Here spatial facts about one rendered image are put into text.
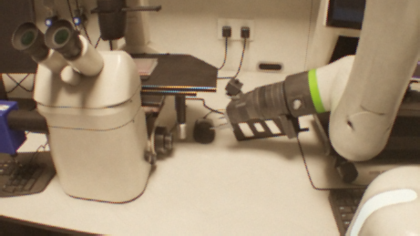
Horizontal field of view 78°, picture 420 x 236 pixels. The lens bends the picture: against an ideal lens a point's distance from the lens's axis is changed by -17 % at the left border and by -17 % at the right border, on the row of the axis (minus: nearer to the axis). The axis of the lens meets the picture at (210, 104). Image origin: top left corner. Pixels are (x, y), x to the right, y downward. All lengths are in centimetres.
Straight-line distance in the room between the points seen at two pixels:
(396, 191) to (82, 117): 47
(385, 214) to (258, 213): 40
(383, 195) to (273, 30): 104
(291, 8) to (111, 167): 93
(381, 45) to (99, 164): 50
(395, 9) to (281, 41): 93
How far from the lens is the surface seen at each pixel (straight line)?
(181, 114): 77
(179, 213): 62
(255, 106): 65
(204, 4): 122
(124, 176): 61
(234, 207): 64
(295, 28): 127
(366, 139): 49
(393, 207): 27
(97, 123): 54
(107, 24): 70
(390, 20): 38
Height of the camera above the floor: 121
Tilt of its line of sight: 27 degrees down
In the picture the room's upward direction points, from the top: 1 degrees clockwise
